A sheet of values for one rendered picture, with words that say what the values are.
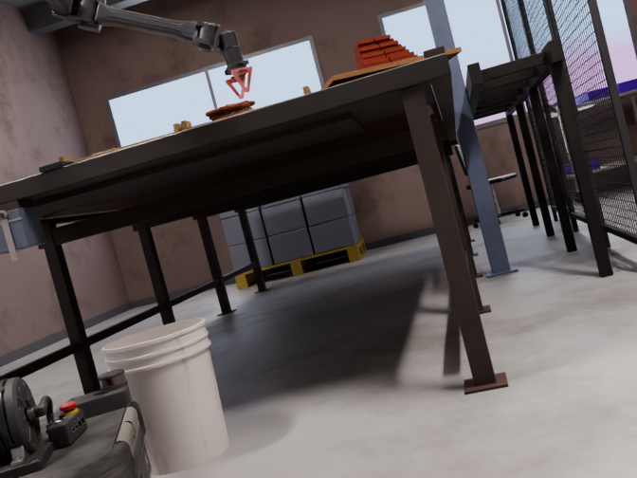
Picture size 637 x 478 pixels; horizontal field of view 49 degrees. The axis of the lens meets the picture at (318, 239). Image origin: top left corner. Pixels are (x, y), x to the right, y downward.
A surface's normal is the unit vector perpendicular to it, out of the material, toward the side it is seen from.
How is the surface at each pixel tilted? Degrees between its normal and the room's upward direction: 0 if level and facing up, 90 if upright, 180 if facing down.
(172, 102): 90
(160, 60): 90
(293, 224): 90
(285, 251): 90
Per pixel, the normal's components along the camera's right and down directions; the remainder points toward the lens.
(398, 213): -0.15, 0.08
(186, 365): 0.67, -0.08
